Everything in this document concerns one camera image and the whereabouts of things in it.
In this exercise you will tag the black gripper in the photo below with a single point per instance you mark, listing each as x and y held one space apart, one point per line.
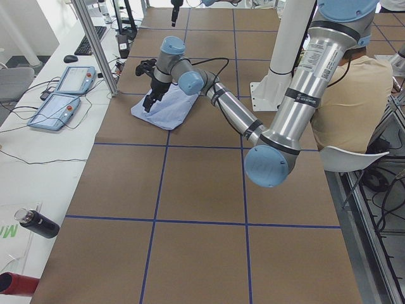
157 86
175 13

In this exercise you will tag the light blue striped shirt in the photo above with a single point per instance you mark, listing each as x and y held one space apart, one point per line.
168 113

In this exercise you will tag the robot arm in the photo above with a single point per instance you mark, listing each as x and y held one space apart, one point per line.
211 2
312 38

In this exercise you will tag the black box with label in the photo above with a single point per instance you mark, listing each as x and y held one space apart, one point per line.
123 45

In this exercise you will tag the upper blue teach pendant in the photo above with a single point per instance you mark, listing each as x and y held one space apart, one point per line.
76 80

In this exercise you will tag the blue teach pendant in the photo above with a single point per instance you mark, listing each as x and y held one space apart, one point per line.
76 80
55 112

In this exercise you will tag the black computer mouse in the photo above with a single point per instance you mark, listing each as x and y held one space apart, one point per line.
70 58

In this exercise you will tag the lower blue teach pendant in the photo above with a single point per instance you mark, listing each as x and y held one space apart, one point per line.
55 112

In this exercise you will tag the grey office chair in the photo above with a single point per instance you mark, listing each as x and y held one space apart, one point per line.
14 82

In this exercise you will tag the black water bottle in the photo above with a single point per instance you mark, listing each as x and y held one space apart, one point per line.
37 223

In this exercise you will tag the white chair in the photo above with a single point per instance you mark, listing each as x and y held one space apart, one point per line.
339 160

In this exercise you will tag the person in beige shirt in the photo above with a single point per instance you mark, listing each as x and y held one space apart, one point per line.
353 106

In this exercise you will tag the red cylinder bottle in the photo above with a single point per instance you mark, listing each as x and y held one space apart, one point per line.
18 285

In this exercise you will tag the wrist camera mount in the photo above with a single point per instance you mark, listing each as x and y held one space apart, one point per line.
146 67

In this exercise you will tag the aluminium frame post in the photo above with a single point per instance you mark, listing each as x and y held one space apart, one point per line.
90 32

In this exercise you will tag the white camera pole base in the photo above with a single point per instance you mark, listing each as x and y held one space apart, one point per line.
268 94

